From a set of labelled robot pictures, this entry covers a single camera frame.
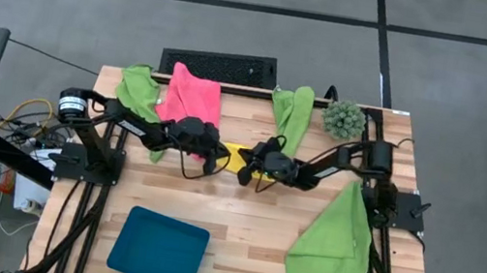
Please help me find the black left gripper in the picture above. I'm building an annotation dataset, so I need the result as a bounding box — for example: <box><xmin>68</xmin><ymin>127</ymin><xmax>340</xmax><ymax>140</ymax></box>
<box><xmin>165</xmin><ymin>113</ymin><xmax>236</xmax><ymax>166</ymax></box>

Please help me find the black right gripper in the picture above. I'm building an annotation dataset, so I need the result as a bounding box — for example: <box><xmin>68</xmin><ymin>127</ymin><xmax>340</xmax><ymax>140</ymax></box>
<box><xmin>233</xmin><ymin>138</ymin><xmax>309</xmax><ymax>190</ymax></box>

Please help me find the yellow microfiber towel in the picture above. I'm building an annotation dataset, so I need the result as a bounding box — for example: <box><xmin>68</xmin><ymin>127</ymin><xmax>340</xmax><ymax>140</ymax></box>
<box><xmin>216</xmin><ymin>140</ymin><xmax>283</xmax><ymax>183</ymax></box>

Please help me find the pink microfiber towel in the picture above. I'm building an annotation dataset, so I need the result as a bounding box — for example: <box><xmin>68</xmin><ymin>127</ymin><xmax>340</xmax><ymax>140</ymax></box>
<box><xmin>147</xmin><ymin>59</ymin><xmax>229</xmax><ymax>166</ymax></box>

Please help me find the green microfiber towel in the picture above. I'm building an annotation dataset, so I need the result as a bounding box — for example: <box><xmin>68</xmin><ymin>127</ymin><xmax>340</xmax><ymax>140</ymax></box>
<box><xmin>262</xmin><ymin>80</ymin><xmax>318</xmax><ymax>161</ymax></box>
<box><xmin>104</xmin><ymin>60</ymin><xmax>179</xmax><ymax>166</ymax></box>
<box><xmin>283</xmin><ymin>170</ymin><xmax>383</xmax><ymax>273</ymax></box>

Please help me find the artificial potted plant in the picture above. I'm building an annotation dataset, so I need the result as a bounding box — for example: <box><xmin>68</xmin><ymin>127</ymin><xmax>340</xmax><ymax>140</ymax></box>
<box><xmin>317</xmin><ymin>96</ymin><xmax>371</xmax><ymax>145</ymax></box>

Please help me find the teal plastic tray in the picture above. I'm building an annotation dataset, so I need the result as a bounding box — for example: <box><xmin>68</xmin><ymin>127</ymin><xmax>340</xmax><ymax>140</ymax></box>
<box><xmin>105</xmin><ymin>201</ymin><xmax>214</xmax><ymax>273</ymax></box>

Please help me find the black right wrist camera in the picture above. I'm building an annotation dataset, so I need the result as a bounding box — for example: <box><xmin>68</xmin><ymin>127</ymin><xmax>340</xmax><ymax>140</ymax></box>
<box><xmin>234</xmin><ymin>166</ymin><xmax>256</xmax><ymax>189</ymax></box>

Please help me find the black aluminium table frame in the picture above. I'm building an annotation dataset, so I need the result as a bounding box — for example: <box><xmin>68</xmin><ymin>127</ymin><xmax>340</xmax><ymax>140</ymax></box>
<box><xmin>21</xmin><ymin>55</ymin><xmax>466</xmax><ymax>273</ymax></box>

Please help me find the black cable loop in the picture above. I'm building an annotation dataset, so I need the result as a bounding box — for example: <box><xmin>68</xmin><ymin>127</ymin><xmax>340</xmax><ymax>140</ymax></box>
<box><xmin>323</xmin><ymin>83</ymin><xmax>343</xmax><ymax>104</ymax></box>

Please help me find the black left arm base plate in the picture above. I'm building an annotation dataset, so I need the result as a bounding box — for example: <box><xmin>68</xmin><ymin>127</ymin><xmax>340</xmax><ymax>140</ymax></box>
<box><xmin>50</xmin><ymin>139</ymin><xmax>128</xmax><ymax>190</ymax></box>

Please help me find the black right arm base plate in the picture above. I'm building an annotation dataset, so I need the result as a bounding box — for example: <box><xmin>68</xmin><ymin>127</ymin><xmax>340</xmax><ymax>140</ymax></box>
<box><xmin>355</xmin><ymin>183</ymin><xmax>432</xmax><ymax>237</ymax></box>

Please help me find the black floor cable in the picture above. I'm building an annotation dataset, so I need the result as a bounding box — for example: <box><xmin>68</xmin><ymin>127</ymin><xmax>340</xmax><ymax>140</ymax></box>
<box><xmin>4</xmin><ymin>38</ymin><xmax>104</xmax><ymax>77</ymax></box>

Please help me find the yellow cable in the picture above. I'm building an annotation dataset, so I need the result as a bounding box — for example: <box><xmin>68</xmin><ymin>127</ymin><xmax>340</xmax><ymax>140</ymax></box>
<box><xmin>0</xmin><ymin>91</ymin><xmax>57</xmax><ymax>141</ymax></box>

